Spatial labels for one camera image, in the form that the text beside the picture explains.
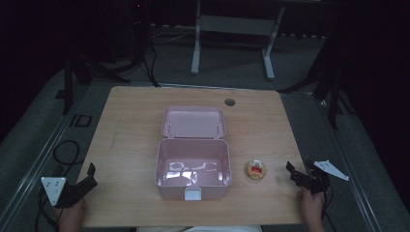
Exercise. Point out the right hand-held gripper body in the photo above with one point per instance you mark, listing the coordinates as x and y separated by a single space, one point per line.
317 177

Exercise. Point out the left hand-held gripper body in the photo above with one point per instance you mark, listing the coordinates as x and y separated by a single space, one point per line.
61 191

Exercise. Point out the small round food item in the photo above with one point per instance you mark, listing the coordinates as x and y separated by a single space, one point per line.
256 170

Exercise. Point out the pink plastic storage box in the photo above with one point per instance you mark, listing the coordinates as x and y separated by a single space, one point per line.
193 154

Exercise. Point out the person's left hand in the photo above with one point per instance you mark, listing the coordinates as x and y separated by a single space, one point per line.
71 217

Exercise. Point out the person's right hand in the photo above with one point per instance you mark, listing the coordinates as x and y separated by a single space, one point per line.
312 209

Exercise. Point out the black tripod stand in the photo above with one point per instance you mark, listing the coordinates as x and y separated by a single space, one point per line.
87 71
328 87

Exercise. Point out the person's light clothing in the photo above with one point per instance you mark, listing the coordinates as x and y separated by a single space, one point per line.
199 228

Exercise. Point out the white metal desk frame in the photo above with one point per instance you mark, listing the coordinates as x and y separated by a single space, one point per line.
235 29

